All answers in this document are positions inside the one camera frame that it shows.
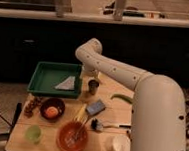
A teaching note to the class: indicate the green plastic tray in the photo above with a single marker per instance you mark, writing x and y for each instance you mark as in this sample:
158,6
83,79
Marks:
47,75

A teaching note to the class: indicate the light green cup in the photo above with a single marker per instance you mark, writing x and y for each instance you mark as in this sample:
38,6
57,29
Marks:
33,134

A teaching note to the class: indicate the white cup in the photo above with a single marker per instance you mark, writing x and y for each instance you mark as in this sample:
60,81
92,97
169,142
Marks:
119,143

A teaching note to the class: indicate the dark brown bowl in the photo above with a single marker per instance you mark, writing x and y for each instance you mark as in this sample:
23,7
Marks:
58,103

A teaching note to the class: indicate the orange fruit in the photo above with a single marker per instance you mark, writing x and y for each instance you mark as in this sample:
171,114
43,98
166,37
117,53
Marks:
51,112

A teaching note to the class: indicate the blue sponge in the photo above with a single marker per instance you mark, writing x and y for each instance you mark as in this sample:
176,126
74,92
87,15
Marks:
95,108

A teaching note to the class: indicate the grey folded cloth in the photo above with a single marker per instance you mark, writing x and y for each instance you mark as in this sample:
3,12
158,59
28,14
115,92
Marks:
67,84

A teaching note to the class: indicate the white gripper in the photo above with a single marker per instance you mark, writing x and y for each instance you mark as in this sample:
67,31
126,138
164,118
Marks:
87,71

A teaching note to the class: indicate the dark metal cup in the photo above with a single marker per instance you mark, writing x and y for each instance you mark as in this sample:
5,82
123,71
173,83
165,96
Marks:
93,86

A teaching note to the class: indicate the brown dried food pile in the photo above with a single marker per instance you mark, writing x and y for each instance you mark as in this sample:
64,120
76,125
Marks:
33,103

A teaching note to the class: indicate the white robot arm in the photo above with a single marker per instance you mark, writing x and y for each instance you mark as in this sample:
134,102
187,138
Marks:
158,119

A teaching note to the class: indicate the orange plate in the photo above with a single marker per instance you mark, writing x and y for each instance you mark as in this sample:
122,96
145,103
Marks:
72,136

